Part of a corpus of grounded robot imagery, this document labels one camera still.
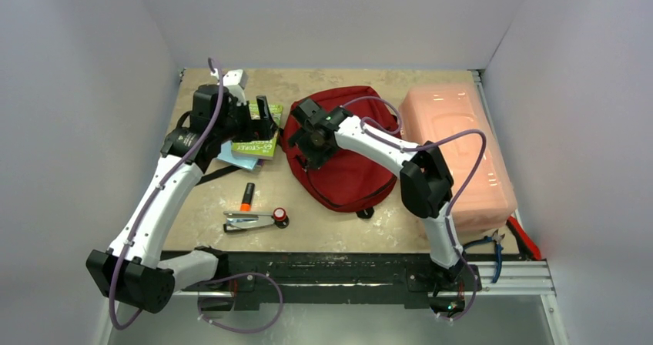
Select silver black stapler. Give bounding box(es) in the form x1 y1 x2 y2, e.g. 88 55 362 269
223 211 276 233

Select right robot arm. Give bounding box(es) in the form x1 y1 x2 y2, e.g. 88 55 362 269
290 98 480 290

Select green storey treehouse book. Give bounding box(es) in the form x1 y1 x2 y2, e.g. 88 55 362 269
231 103 284 160

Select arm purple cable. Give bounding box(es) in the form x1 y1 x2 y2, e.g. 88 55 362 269
340 95 487 322
108 58 285 334

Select light blue book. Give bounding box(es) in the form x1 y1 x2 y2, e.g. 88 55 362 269
216 141 259 171

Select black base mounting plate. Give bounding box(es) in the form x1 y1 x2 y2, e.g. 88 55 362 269
159 250 483 313

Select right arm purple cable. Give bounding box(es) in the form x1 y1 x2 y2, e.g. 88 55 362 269
340 95 487 322

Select red handled tool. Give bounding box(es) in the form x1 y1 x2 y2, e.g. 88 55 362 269
507 216 543 261

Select pink plastic storage box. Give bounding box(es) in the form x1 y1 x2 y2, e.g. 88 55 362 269
398 82 518 233

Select orange highlighter marker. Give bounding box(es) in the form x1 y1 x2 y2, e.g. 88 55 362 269
239 183 256 212

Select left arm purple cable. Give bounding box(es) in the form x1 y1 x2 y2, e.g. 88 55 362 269
108 58 285 334

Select red backpack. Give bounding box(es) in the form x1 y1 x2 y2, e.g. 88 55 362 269
280 85 399 219

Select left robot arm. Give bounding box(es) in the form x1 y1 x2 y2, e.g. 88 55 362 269
85 83 263 313

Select blue handled pliers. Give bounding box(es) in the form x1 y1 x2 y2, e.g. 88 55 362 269
462 231 507 284

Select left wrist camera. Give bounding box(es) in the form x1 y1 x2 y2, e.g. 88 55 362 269
223 69 249 90

